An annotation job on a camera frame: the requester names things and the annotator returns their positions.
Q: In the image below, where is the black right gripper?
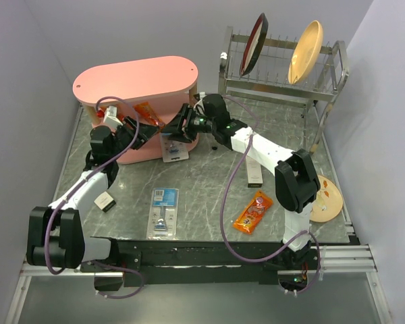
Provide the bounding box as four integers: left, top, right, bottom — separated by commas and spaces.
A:
160, 103, 216, 144

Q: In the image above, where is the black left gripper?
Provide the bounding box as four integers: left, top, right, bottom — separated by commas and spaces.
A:
109, 115, 160, 161

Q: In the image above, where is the blue boxed razor pack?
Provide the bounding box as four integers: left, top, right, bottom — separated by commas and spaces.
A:
146, 188, 179, 240
161, 134, 189, 163

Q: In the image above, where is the orange razor pack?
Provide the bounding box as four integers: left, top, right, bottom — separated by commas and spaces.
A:
133, 102, 165, 128
233, 190, 273, 235

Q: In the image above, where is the white black slim box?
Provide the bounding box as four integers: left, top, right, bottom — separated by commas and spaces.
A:
246, 157, 263, 188
94, 191, 116, 213

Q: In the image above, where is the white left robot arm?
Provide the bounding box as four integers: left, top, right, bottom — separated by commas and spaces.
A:
26, 117, 160, 274

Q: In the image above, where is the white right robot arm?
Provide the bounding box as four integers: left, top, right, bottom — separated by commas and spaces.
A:
162, 92, 321, 269

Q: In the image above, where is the pink three-tier shelf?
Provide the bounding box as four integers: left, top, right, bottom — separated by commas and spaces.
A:
72, 55, 200, 165

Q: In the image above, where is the dark red plate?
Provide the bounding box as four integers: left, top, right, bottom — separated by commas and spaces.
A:
240, 13, 269, 77

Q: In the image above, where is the metal dish rack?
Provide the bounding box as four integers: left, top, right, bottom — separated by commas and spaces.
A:
218, 26, 350, 153

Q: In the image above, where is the yellow plate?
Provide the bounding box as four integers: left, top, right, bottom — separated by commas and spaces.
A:
288, 20, 324, 85

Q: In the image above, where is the beige flat plate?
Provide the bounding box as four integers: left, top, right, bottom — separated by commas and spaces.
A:
310, 175, 344, 223

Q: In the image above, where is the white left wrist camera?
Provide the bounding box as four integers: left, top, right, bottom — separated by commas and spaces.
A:
103, 105, 123, 131

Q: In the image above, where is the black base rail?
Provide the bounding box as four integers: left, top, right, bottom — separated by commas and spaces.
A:
77, 236, 362, 291

